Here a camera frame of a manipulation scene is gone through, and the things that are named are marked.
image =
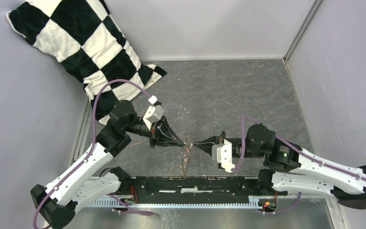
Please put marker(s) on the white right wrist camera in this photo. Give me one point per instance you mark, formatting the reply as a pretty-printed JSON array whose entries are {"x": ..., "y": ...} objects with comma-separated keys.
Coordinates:
[{"x": 226, "y": 161}]

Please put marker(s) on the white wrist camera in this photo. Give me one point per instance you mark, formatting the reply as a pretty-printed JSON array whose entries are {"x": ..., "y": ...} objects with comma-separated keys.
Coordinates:
[
  {"x": 226, "y": 161},
  {"x": 154, "y": 112}
]

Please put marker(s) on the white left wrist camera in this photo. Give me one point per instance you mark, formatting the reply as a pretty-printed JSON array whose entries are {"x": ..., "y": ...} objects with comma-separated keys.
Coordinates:
[{"x": 154, "y": 112}]

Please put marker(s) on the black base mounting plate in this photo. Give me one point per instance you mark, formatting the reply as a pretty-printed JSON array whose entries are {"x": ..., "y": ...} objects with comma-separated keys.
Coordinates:
[{"x": 194, "y": 190}]

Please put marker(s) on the white toothed cable duct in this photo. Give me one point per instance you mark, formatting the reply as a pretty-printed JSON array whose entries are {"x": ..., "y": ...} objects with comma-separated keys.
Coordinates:
[{"x": 108, "y": 202}]

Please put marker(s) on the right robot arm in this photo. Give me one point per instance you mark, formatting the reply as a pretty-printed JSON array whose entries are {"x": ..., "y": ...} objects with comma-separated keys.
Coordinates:
[{"x": 289, "y": 168}]

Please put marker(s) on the black white checkered pillow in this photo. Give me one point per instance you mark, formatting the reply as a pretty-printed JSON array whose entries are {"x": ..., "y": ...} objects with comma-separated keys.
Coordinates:
[{"x": 85, "y": 39}]

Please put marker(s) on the aluminium rail frame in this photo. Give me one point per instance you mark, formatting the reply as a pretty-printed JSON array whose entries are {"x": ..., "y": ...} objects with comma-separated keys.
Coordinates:
[{"x": 107, "y": 184}]

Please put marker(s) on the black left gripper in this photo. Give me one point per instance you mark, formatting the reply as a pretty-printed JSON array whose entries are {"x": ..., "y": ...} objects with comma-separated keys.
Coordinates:
[{"x": 161, "y": 134}]

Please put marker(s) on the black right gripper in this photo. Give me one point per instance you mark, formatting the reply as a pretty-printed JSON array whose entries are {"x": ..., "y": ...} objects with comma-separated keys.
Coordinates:
[{"x": 207, "y": 144}]

